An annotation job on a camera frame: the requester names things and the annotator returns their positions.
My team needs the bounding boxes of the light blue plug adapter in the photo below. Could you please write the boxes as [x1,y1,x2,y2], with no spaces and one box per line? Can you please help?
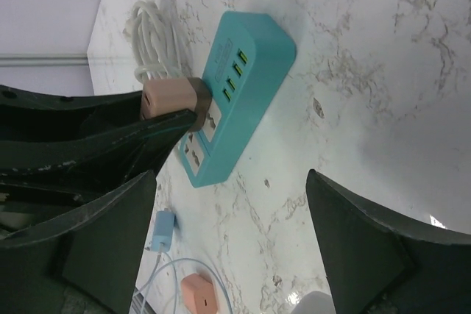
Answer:
[149,209,175,252]

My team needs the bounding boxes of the light blue thin cable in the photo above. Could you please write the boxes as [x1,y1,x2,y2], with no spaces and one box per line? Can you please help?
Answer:
[136,249,233,314]

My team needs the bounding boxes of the orange pink plug adapter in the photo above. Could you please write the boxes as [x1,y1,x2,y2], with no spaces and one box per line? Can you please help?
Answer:
[180,273,218,314]

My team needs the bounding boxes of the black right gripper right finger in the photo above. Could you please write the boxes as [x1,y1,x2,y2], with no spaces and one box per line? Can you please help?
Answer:
[305,169,470,313]

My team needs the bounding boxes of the teal power strip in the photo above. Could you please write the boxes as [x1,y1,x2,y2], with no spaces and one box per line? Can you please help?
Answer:
[180,11,297,188]

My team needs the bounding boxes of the white coiled power cord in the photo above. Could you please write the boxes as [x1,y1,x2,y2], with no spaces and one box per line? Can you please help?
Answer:
[124,0,185,85]

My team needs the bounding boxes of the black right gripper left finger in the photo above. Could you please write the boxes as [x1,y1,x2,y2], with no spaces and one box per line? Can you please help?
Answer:
[1,171,156,313]

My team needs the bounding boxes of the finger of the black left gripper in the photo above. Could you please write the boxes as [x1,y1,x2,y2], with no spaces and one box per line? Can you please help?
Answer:
[1,110,196,204]
[1,85,141,141]

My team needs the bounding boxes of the white power strip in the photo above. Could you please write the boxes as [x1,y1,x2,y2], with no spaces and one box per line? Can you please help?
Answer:
[291,291,336,314]

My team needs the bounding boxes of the beige brown plug adapter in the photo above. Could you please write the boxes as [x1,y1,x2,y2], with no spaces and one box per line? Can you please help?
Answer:
[141,77,212,132]

